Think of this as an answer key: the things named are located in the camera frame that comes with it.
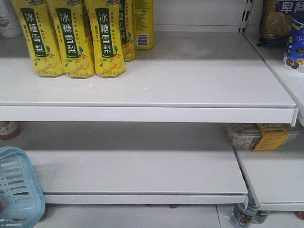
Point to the red aluminium coke bottle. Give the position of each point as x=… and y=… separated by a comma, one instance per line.
x=2, y=206

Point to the blue oreo cup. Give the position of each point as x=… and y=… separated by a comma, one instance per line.
x=293, y=59

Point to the white shelf unit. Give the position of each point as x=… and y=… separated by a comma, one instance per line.
x=147, y=149

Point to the brown cracker packet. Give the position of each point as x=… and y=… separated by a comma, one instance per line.
x=274, y=28

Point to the orange C100 drink bottle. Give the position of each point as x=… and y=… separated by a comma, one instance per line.
x=9, y=130

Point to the clear biscuit box yellow label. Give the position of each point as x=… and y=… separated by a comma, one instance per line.
x=259, y=137

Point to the yellow pear drink bottle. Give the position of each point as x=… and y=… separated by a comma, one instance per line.
x=144, y=24
x=40, y=36
x=72, y=26
x=126, y=26
x=108, y=51

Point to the white peach drink bottle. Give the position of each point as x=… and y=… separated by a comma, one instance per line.
x=9, y=23

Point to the clear water bottle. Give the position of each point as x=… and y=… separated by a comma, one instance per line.
x=241, y=217

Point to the light blue plastic basket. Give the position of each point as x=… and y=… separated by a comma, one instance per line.
x=20, y=190

